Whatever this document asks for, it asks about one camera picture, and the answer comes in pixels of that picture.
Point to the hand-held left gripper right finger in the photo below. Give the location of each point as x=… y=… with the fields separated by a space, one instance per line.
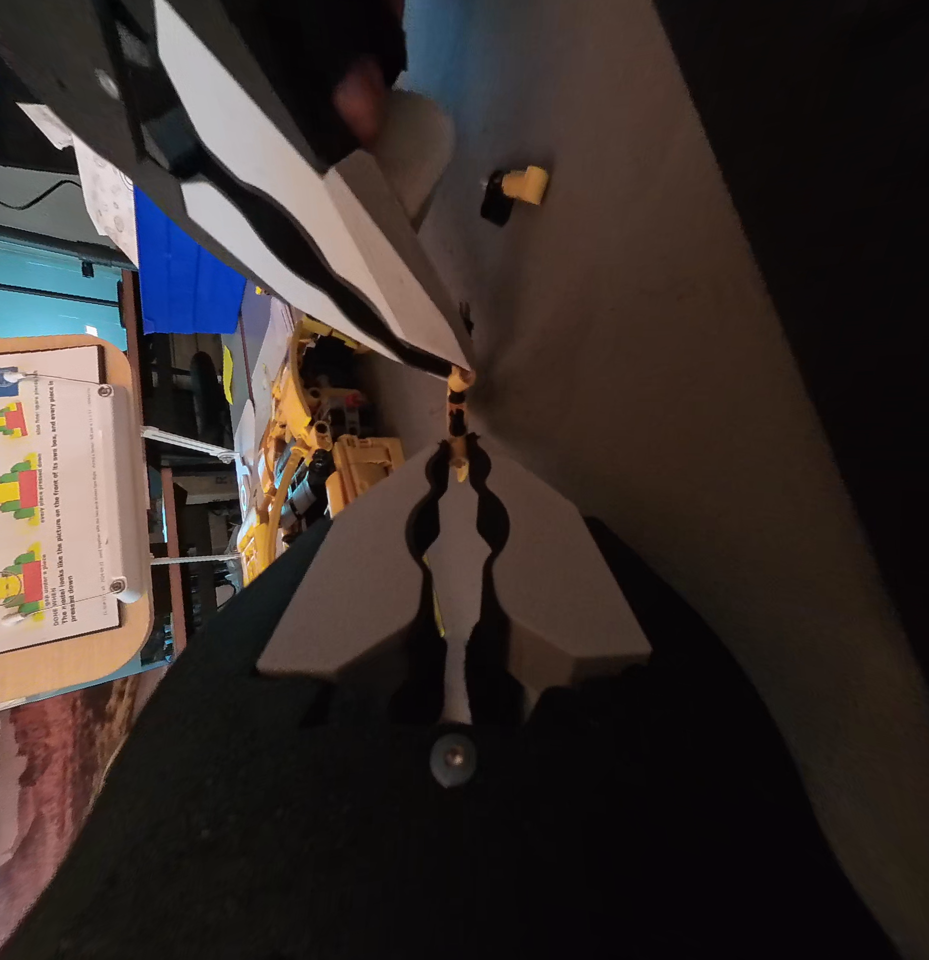
x=569 y=592

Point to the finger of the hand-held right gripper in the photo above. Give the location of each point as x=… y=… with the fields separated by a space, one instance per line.
x=374 y=240
x=247 y=240

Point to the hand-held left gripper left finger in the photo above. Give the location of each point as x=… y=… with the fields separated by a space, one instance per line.
x=344 y=600

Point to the yellow connector with grey axle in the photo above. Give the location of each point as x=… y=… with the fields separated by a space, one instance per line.
x=526 y=186

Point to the yellow brick beam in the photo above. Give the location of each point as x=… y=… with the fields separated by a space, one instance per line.
x=458 y=450

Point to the grey desk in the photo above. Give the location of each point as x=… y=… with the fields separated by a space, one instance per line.
x=622 y=337

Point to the person's right hand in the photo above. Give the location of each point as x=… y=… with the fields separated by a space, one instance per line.
x=363 y=97

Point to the blue plastic bin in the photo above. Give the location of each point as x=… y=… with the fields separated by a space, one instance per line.
x=183 y=277

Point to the yellow sticky note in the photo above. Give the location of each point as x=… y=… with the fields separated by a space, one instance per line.
x=227 y=371

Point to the yellow toy brick car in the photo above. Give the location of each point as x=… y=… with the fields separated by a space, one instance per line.
x=363 y=465

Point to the white printed paper sheet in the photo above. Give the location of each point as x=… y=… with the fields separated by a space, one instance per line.
x=108 y=187

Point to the white board stand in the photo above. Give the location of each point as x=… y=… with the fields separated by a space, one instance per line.
x=187 y=444

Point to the laminated instruction sheet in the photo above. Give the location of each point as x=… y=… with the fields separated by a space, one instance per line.
x=67 y=420

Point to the instruction sheet on wooden stand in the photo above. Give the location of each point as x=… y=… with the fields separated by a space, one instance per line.
x=59 y=679

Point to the dark toy car box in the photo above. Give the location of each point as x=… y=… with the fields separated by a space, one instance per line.
x=44 y=765

